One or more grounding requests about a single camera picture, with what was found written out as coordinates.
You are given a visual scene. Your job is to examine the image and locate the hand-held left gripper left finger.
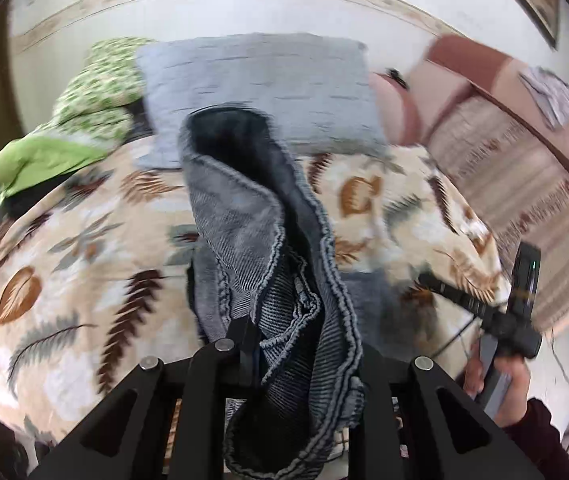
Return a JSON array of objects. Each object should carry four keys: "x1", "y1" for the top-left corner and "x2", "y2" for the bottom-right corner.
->
[{"x1": 28, "y1": 319, "x2": 266, "y2": 480}]

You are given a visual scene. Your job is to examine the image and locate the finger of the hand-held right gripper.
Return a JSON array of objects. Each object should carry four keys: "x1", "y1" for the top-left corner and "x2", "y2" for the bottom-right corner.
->
[{"x1": 417, "y1": 272, "x2": 496, "y2": 324}]

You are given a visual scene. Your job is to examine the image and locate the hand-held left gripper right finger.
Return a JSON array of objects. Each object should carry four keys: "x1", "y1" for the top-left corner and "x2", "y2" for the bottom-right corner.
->
[{"x1": 344, "y1": 347, "x2": 546, "y2": 480}]

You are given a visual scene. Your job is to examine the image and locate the grey acid-wash denim pants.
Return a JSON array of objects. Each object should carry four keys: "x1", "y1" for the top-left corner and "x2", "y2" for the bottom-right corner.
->
[{"x1": 179, "y1": 102, "x2": 415, "y2": 479}]

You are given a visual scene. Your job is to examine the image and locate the person's right forearm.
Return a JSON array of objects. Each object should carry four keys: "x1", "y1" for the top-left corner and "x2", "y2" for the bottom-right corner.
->
[{"x1": 501, "y1": 397, "x2": 569, "y2": 480}]

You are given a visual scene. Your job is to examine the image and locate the person's right hand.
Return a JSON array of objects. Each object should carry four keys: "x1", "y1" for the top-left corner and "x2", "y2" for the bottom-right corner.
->
[{"x1": 464, "y1": 342, "x2": 531, "y2": 429}]

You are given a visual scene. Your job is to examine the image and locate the striped floral cushion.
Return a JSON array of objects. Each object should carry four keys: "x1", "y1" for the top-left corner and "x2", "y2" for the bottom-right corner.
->
[{"x1": 428, "y1": 95, "x2": 569, "y2": 332}]

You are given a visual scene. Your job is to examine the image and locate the leaf-print bedspread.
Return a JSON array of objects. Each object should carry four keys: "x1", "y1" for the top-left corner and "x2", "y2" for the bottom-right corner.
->
[{"x1": 0, "y1": 140, "x2": 511, "y2": 443}]

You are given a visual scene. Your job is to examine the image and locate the white crumpled cloth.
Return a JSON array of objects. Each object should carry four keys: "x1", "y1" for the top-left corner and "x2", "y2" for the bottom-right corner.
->
[{"x1": 518, "y1": 66, "x2": 569, "y2": 132}]

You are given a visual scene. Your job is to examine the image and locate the small black clip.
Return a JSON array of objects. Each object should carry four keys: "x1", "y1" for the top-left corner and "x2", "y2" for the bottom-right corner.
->
[{"x1": 385, "y1": 68, "x2": 411, "y2": 92}]

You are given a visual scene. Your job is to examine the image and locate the dark cloth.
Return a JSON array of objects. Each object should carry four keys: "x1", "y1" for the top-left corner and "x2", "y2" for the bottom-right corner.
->
[{"x1": 2, "y1": 191, "x2": 54, "y2": 220}]

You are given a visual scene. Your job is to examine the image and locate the grey quilted pillow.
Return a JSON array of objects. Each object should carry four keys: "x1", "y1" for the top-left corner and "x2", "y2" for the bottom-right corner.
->
[{"x1": 134, "y1": 32, "x2": 391, "y2": 170}]

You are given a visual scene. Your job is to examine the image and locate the green patterned quilt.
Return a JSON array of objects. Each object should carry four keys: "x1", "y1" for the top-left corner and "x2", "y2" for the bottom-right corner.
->
[{"x1": 0, "y1": 36, "x2": 158, "y2": 209}]

